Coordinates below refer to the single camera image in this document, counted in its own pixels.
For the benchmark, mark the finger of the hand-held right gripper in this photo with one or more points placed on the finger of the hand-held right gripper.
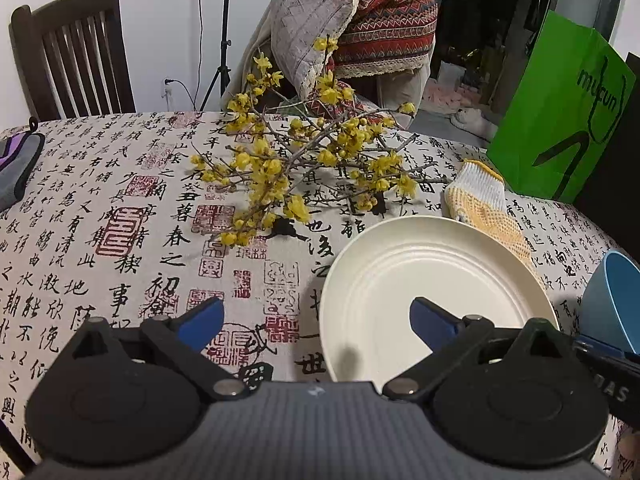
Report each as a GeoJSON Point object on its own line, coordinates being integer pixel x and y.
{"type": "Point", "coordinates": [605, 351]}

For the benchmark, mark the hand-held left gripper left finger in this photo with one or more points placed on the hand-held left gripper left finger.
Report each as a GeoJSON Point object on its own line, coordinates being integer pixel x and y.
{"type": "Point", "coordinates": [202, 322]}

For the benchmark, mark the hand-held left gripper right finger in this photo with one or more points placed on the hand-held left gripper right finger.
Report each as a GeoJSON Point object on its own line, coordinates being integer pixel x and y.
{"type": "Point", "coordinates": [431, 322]}

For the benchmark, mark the cream round plate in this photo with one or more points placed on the cream round plate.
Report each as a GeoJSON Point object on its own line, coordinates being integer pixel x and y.
{"type": "Point", "coordinates": [425, 280]}

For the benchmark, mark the blue bowl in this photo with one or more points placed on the blue bowl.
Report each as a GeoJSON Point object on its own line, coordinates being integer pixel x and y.
{"type": "Point", "coordinates": [610, 305]}

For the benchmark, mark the calligraphy print tablecloth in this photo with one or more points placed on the calligraphy print tablecloth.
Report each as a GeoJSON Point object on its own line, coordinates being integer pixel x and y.
{"type": "Point", "coordinates": [100, 240]}

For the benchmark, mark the white yellow-dotted knit glove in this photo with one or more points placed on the white yellow-dotted knit glove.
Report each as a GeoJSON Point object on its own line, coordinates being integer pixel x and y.
{"type": "Point", "coordinates": [480, 200]}

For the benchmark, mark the yellow flower branch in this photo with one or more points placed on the yellow flower branch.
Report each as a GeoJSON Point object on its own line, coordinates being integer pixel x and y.
{"type": "Point", "coordinates": [265, 170]}

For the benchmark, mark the black paper bag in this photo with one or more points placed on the black paper bag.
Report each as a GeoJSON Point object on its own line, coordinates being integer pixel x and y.
{"type": "Point", "coordinates": [615, 180]}

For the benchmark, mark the white slipper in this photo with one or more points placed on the white slipper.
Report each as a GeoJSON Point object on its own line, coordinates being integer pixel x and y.
{"type": "Point", "coordinates": [470, 119]}

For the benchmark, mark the pink floor rug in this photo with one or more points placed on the pink floor rug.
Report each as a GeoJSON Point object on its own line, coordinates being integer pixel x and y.
{"type": "Point", "coordinates": [445, 95]}

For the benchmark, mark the green paper bag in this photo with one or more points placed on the green paper bag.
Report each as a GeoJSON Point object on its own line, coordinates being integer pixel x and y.
{"type": "Point", "coordinates": [545, 125]}

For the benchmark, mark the beige upholstered chair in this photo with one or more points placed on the beige upholstered chair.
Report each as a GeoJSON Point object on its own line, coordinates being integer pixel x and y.
{"type": "Point", "coordinates": [400, 95]}

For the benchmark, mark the grey purple glove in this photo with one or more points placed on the grey purple glove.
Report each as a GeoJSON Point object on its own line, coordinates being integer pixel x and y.
{"type": "Point", "coordinates": [20, 175]}

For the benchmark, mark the studio light on black stand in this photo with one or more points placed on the studio light on black stand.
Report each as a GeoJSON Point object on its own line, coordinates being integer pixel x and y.
{"type": "Point", "coordinates": [226, 20]}

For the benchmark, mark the dark wooden chair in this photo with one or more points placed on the dark wooden chair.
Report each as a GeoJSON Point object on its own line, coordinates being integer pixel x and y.
{"type": "Point", "coordinates": [25, 60]}

